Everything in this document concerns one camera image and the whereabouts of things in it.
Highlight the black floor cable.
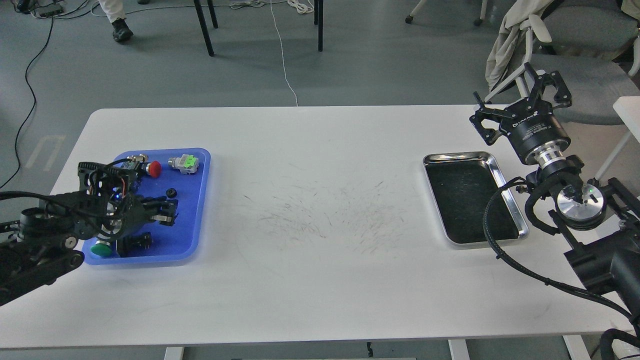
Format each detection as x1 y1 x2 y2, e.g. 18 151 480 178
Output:
0 0 101 190

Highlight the black table leg right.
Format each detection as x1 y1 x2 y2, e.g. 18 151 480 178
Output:
313 0 324 52

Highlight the person foot black shoe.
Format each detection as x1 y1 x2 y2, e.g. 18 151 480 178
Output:
98 0 134 43

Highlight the white floor cable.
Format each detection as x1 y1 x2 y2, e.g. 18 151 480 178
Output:
90 0 315 107

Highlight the silver metal tray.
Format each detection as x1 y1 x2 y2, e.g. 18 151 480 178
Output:
422 151 530 249

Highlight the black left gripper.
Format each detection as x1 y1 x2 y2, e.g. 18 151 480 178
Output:
102 194 179 243

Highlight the blue plastic tray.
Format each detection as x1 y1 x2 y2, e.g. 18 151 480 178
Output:
81 147 212 267

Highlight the green push button switch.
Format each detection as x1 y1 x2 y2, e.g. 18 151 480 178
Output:
90 240 114 258

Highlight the red push button switch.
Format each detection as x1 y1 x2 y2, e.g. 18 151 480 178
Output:
120 153 162 179

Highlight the black cylindrical switch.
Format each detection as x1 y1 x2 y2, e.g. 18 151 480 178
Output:
115 232 153 258

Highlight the black table leg left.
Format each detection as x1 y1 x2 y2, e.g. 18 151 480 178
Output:
192 0 218 57

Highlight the grey office chair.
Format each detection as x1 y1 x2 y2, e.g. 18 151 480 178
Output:
484 0 640 125

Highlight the grey green connector switch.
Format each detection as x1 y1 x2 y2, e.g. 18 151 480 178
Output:
167 153 200 175

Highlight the black table leg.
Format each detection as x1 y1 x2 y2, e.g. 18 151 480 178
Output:
192 0 218 57
313 0 324 52

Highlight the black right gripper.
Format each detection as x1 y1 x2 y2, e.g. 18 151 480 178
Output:
469 62 572 166

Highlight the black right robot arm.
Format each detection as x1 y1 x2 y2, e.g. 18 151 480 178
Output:
470 63 640 360

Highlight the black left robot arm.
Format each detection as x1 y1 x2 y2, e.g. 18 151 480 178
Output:
0 153 178 305

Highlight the beige jacket on chair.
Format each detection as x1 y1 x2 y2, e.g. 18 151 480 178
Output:
485 0 551 89

